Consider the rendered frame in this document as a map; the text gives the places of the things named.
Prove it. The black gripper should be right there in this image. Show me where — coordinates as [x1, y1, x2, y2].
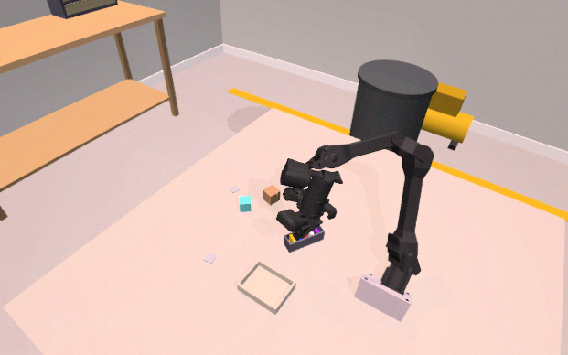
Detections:
[276, 190, 338, 241]

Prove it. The teal cube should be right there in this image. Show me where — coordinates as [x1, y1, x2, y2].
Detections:
[240, 196, 252, 212]

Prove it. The beige shallow tray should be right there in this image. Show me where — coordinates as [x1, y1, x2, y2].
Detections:
[237, 259, 296, 315]

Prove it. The orange cube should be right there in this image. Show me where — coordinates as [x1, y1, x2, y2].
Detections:
[263, 185, 281, 205]

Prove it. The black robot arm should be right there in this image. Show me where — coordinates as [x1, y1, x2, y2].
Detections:
[280, 132, 434, 295]

